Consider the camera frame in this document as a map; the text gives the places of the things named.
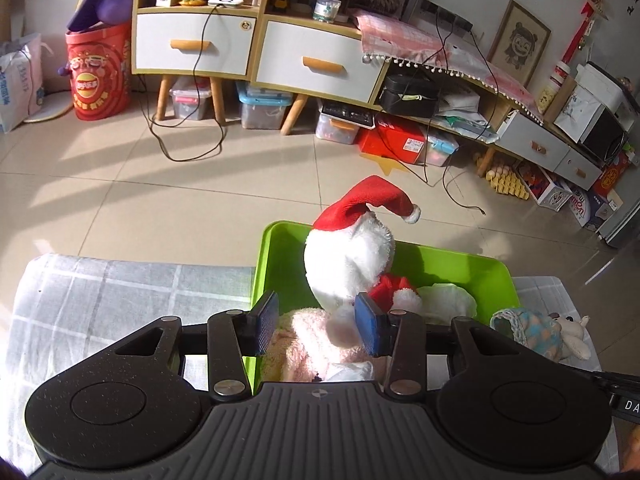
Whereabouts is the santa plush toy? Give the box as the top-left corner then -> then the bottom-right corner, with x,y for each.
304,176 -> 423,348

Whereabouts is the beige bunny plush blue dress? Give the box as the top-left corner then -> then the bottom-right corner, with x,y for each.
489,308 -> 592,362

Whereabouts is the pale green towel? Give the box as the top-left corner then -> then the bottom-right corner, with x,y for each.
418,283 -> 477,326

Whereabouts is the green plastic bin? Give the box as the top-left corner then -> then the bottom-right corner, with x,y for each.
246,219 -> 522,396

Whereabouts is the grey checked bed sheet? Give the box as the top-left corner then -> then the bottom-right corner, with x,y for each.
0,252 -> 622,476

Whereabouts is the yellow egg tray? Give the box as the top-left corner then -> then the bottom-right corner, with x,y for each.
485,165 -> 529,200

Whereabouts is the red cardboard box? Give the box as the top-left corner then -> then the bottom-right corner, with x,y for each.
357,114 -> 426,164

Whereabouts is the white decorated box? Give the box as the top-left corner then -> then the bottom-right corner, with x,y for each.
516,162 -> 573,212

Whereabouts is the clear storage box pink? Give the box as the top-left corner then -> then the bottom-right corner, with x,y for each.
314,113 -> 360,145

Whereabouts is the blue lid storage box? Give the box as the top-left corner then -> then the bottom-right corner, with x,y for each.
235,81 -> 293,130

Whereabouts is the black bag on shelf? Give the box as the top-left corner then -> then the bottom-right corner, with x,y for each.
378,74 -> 440,119

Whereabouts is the long wooden tv bench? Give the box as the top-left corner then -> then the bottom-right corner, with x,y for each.
252,11 -> 602,190

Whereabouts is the pink lace cloth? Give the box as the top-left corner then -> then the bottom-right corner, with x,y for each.
352,10 -> 542,124

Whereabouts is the red printed bucket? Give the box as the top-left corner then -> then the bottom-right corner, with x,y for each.
65,22 -> 131,122

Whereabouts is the wooden shelf cabinet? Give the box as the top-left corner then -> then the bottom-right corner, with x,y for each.
131,0 -> 269,125

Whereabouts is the white paper bag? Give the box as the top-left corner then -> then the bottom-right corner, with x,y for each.
0,34 -> 44,133

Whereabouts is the black power cable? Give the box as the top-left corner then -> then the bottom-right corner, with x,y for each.
135,3 -> 229,164

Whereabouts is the girl picture frame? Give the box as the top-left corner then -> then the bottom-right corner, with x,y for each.
487,0 -> 551,87

